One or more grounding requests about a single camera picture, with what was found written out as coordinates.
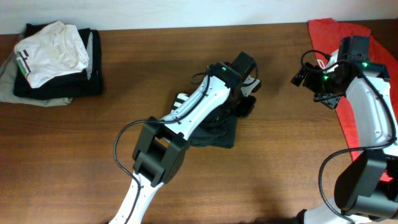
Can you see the white folded t-shirt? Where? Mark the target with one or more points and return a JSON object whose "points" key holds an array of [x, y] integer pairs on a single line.
{"points": [[56, 50]]}

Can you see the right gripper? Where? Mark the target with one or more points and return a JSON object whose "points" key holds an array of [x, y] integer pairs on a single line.
{"points": [[331, 101]]}

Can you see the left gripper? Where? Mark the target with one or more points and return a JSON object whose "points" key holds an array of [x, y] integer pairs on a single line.
{"points": [[247, 107]]}

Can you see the grey folded garment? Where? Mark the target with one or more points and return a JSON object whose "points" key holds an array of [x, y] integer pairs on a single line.
{"points": [[8, 78]]}

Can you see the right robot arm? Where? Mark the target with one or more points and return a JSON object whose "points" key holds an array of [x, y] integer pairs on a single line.
{"points": [[366, 191]]}

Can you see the dark green Nike t-shirt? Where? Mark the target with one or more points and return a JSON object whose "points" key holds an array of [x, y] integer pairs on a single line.
{"points": [[218, 129]]}

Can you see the red t-shirt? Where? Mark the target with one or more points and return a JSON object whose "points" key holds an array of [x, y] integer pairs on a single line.
{"points": [[326, 35]]}

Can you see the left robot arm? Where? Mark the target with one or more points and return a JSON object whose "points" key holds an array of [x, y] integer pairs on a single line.
{"points": [[162, 144]]}

